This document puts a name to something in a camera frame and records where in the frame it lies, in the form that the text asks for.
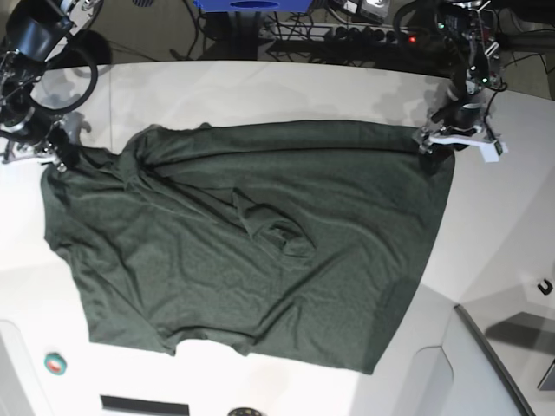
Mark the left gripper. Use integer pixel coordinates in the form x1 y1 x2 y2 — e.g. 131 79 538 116
413 101 501 154

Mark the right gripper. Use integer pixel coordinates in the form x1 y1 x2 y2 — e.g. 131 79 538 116
1 116 79 172

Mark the dark green t-shirt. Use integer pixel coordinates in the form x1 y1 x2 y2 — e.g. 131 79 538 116
41 120 455 374

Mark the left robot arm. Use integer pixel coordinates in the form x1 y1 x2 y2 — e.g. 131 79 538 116
393 1 506 163

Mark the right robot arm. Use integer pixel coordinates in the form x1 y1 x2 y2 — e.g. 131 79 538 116
1 1 103 172

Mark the white power strip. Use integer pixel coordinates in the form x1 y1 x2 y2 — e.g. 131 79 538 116
259 21 397 44

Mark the black U-shaped clip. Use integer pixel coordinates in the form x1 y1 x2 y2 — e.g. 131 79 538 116
537 279 554 296

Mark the blue plastic bin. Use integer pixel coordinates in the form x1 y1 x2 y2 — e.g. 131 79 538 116
193 0 312 12

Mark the green red tape roll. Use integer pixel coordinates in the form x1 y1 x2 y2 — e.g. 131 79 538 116
43 353 68 375

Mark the white tray with black slot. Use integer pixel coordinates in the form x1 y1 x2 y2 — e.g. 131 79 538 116
101 395 190 416

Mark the black round dotted object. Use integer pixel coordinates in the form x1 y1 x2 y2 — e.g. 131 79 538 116
228 407 262 416

